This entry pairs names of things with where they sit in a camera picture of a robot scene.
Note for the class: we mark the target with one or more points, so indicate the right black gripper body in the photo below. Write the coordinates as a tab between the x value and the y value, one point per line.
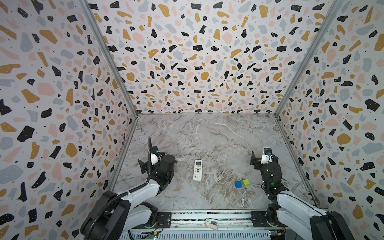
258	160

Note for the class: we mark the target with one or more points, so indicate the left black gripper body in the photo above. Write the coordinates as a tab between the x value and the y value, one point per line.
155	168

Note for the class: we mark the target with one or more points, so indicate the white remote control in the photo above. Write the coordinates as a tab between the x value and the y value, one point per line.
198	167

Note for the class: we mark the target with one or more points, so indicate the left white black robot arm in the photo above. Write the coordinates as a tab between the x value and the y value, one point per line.
126	204

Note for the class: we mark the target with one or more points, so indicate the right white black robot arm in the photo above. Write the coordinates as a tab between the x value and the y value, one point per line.
306	220

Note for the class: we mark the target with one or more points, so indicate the green cube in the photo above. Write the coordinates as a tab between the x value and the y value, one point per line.
246	182

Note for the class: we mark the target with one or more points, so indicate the blue cube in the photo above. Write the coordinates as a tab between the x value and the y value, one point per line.
238	184

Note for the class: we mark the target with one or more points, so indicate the pink white tag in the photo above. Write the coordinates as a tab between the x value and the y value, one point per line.
212	224

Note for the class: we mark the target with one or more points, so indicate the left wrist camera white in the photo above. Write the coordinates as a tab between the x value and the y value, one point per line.
154	155

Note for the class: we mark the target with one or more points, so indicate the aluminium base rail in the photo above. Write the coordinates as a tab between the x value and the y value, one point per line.
231	218

